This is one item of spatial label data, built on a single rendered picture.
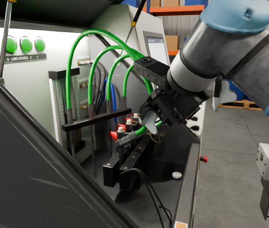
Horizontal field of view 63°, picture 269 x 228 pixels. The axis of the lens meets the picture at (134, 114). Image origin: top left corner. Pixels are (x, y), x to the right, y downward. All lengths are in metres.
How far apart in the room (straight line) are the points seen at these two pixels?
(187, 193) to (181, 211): 0.08
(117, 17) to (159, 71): 0.67
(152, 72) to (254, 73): 0.20
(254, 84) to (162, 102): 0.18
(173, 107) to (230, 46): 0.17
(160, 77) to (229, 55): 0.16
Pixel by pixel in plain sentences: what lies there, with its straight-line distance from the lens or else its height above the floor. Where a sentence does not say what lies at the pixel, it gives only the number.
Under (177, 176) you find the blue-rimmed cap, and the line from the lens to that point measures 0.99.
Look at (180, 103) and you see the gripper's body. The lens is 0.42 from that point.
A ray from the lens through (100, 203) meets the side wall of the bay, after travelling 0.45.
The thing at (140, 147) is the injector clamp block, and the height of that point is 0.98.
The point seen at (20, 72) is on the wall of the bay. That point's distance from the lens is 0.77.
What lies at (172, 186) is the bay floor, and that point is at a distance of 0.95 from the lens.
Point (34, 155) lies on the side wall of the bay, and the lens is 0.47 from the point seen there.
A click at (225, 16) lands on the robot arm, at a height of 1.41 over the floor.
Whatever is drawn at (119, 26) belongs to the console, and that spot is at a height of 1.45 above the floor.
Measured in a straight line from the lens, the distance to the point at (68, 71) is 0.78.
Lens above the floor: 1.38
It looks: 18 degrees down
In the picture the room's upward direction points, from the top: straight up
